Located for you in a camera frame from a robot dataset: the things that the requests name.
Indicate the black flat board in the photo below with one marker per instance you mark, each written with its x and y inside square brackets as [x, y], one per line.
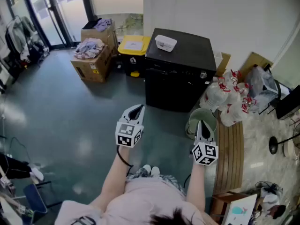
[289, 104]

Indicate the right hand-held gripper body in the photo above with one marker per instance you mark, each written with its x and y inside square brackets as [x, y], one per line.
[205, 152]

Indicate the white painted canvas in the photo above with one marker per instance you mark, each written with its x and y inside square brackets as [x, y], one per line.
[241, 211]

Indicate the person's left white shoe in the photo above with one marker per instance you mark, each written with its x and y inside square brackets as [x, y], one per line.
[147, 169]

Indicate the person's white shoe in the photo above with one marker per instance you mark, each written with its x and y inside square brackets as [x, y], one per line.
[147, 169]
[155, 170]

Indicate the low brown cardboard box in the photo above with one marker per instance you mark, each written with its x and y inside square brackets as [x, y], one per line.
[93, 69]

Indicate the wooden slatted bench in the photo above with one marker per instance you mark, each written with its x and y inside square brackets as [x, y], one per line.
[230, 156]

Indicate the person's pink shirt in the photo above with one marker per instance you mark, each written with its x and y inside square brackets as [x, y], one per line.
[145, 200]

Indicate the glass door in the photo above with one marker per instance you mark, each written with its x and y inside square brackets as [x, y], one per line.
[58, 15]

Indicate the green plastic bucket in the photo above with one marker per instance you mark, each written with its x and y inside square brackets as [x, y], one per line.
[201, 115]

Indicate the black round stand base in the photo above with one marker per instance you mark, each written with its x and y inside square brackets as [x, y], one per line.
[273, 145]

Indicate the person's right forearm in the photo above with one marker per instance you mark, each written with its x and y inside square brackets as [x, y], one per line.
[195, 186]

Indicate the tall brown cardboard box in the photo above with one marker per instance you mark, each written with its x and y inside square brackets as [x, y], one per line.
[93, 35]

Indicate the person's left forearm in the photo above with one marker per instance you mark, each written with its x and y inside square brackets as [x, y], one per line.
[112, 177]

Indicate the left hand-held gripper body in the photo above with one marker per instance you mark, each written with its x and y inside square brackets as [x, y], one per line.
[127, 132]

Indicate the pile of pastel clothes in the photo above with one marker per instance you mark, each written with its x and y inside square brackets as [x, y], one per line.
[87, 48]

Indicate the purple garment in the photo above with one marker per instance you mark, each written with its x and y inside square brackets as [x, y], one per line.
[103, 24]

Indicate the pile of clear plastic bottles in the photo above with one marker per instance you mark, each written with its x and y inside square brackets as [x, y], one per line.
[222, 97]

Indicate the black bin with yellow lid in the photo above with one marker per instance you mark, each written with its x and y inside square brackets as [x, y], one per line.
[133, 46]

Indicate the clothes rack with garments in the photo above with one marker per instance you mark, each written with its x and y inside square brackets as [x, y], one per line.
[21, 41]

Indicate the large flat cardboard sheet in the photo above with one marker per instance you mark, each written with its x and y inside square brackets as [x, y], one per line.
[254, 61]

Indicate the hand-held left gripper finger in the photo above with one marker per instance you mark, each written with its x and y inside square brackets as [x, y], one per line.
[125, 115]
[141, 118]

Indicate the silver washing machine knob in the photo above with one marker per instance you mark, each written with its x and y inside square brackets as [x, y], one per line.
[203, 74]

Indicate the blue chair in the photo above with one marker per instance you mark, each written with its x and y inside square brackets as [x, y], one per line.
[35, 199]

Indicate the black garment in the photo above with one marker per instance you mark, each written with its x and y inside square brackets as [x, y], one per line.
[90, 24]

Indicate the clear plastic bag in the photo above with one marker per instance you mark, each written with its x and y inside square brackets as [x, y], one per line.
[262, 85]

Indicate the person's plaid skirt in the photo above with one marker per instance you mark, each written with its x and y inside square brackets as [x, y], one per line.
[168, 180]

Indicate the person's right white shoe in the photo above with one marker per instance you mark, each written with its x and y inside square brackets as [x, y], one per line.
[155, 170]

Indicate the small flat cardboard sheet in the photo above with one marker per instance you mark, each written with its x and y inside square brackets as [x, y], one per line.
[225, 63]

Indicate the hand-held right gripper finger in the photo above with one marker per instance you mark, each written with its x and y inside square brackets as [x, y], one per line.
[199, 131]
[211, 134]

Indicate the black washing machine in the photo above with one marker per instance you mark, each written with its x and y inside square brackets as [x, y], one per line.
[180, 62]

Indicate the white plastic lidded container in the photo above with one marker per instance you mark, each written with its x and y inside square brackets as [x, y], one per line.
[165, 43]

